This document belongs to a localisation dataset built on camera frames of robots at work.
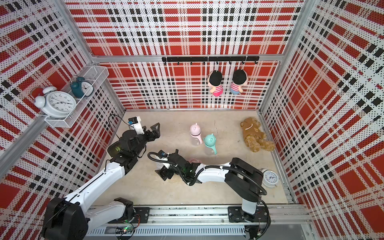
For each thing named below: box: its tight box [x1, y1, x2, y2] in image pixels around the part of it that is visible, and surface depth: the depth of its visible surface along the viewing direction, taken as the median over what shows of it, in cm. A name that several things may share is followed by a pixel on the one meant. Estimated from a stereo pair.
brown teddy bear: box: [240, 117, 275, 153], surface depth 97 cm
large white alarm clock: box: [30, 86, 77, 119], surface depth 63 cm
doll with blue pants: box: [229, 69, 249, 95], surface depth 100 cm
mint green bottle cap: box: [203, 133, 217, 147], surface depth 86 cm
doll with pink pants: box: [207, 70, 224, 97], surface depth 98 cm
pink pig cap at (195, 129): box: [190, 122, 202, 136], surface depth 90 cm
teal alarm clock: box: [70, 75, 95, 99], surface depth 74 cm
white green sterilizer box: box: [106, 140, 122, 158], surface depth 95 cm
